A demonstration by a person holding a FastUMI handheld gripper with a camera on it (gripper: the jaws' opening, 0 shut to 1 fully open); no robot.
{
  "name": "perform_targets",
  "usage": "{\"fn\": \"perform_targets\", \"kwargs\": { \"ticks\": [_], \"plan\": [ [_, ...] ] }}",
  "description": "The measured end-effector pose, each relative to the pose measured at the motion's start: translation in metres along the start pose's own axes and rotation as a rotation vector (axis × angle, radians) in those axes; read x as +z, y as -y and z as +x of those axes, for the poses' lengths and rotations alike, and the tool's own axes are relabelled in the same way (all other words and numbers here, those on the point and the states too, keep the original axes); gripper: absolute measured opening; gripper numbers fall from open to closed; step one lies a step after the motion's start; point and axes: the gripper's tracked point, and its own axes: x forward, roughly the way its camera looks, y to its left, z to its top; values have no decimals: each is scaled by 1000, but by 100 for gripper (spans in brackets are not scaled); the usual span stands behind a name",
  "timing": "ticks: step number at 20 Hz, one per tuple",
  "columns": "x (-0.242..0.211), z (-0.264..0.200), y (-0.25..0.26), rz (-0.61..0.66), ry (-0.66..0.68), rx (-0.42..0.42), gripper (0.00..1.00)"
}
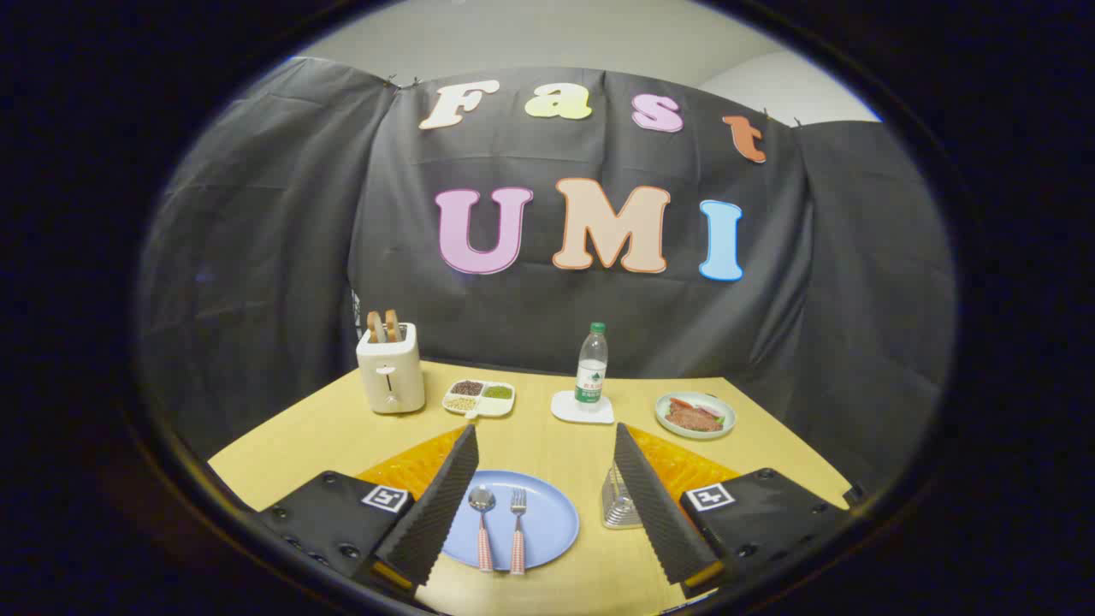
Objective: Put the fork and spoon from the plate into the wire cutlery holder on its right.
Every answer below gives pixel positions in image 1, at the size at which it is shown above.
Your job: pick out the black backdrop cloth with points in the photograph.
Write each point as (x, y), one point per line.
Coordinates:
(291, 257)

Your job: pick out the white divided grain dish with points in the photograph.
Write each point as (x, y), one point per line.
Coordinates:
(479, 399)

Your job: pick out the pale green food plate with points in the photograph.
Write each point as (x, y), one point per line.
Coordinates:
(676, 428)

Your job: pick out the clear water bottle green cap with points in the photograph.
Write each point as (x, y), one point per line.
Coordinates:
(591, 368)

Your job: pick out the brown meat slices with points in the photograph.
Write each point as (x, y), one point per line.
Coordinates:
(693, 419)

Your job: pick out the cream toaster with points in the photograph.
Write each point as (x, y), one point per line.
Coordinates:
(391, 376)

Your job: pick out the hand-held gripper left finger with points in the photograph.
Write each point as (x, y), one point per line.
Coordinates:
(428, 522)

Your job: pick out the toast bread slice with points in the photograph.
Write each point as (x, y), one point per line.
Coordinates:
(393, 324)
(375, 327)

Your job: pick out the perforated metal basket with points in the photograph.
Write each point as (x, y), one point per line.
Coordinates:
(618, 509)

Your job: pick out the white square coaster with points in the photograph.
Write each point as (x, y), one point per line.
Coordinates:
(569, 412)

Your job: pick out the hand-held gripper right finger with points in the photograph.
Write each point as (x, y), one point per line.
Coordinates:
(659, 513)

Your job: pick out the blue round plate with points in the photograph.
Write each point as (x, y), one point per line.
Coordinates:
(547, 522)

